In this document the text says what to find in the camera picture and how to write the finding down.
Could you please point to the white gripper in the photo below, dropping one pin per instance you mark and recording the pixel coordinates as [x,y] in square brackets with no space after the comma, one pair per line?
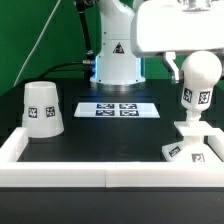
[164,26]

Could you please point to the white lamp bulb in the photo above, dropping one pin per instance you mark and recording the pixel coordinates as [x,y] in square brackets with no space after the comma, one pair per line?
[202,70]

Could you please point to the white lamp base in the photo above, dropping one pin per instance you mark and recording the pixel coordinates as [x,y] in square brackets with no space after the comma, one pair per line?
[201,144]

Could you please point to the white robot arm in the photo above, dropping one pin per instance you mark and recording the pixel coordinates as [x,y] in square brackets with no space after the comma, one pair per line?
[116,67]

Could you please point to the white lamp shade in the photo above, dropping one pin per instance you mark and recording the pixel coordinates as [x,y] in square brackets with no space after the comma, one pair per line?
[42,117]

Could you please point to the white marker tag plate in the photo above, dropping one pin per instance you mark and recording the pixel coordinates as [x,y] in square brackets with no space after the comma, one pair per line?
[116,110]

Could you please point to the white U-shaped fence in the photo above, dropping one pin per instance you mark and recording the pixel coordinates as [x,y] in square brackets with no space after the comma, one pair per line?
[14,173]

